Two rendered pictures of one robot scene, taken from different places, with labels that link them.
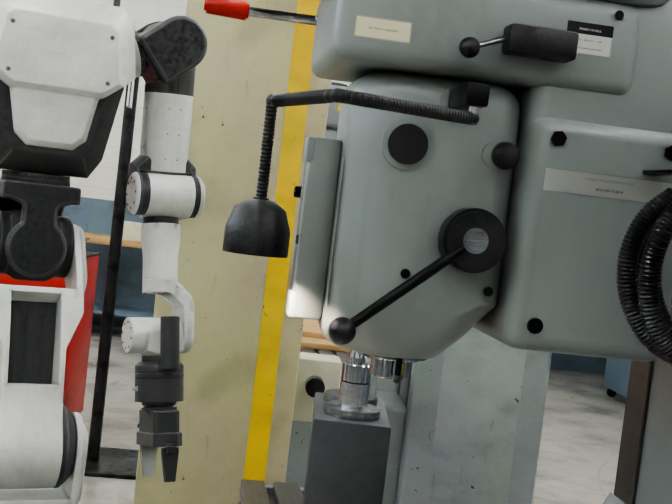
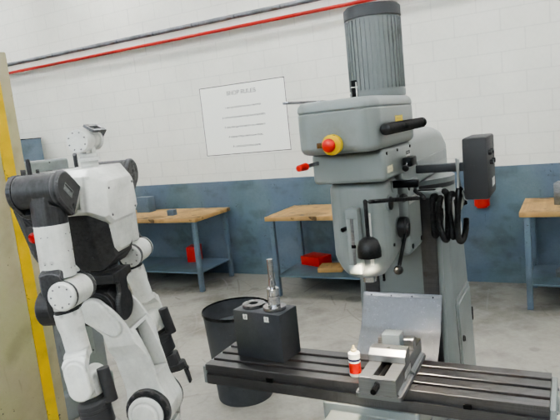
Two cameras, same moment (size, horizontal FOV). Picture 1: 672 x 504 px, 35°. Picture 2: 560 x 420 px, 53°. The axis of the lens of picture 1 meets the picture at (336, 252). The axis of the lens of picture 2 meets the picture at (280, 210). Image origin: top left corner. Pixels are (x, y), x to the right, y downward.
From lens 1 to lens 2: 1.67 m
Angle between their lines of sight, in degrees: 54
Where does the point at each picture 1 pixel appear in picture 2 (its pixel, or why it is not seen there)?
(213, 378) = (12, 347)
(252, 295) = (18, 292)
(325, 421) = (282, 314)
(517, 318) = (410, 246)
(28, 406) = (165, 379)
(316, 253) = not seen: hidden behind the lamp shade
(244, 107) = not seen: outside the picture
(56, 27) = (118, 184)
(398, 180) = (390, 215)
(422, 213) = (393, 223)
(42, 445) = (177, 392)
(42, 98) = (120, 224)
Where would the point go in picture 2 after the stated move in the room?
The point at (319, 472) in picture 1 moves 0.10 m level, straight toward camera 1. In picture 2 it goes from (283, 335) to (307, 338)
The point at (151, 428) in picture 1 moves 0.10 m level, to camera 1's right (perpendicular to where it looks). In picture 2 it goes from (173, 363) to (192, 352)
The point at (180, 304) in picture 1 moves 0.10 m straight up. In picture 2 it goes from (156, 301) to (152, 274)
